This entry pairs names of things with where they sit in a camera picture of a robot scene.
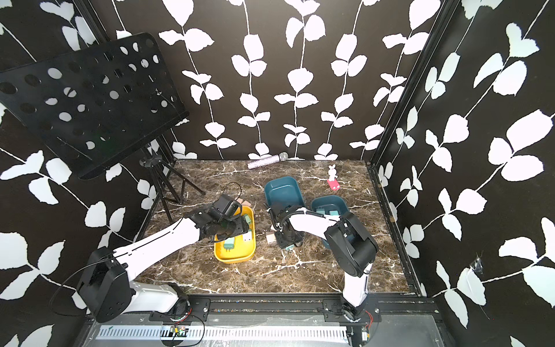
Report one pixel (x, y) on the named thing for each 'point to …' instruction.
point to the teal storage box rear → (283, 191)
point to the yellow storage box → (243, 251)
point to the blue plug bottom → (290, 247)
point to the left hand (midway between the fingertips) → (246, 225)
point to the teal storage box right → (332, 204)
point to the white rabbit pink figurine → (332, 181)
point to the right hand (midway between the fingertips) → (283, 240)
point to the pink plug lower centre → (271, 238)
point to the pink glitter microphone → (281, 157)
